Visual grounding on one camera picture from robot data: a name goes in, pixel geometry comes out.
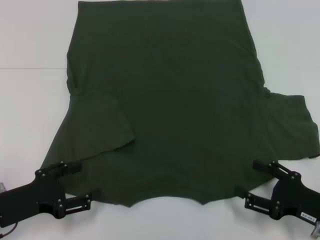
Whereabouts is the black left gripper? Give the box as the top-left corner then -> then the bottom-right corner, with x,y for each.
0,160 -> 102,221

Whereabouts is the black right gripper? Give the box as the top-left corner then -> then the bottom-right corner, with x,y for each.
234,159 -> 320,221

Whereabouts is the dark green t-shirt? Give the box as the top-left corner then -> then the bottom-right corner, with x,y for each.
39,0 -> 320,209

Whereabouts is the grey cable with metal connector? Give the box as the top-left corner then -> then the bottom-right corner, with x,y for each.
0,221 -> 19,237

